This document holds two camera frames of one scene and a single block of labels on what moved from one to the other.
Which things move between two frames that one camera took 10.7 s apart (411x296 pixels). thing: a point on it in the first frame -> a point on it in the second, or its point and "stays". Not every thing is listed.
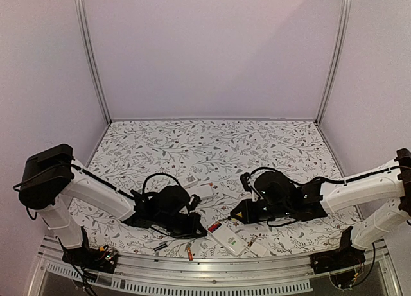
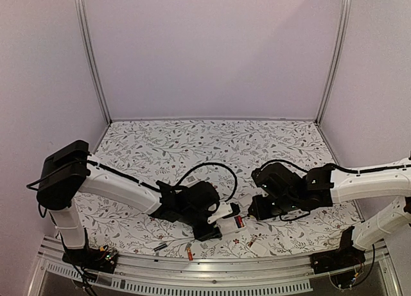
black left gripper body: (167, 222) -> (191, 217)
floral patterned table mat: (209, 158) stays
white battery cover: (258, 248) stays
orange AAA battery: (190, 254) stays
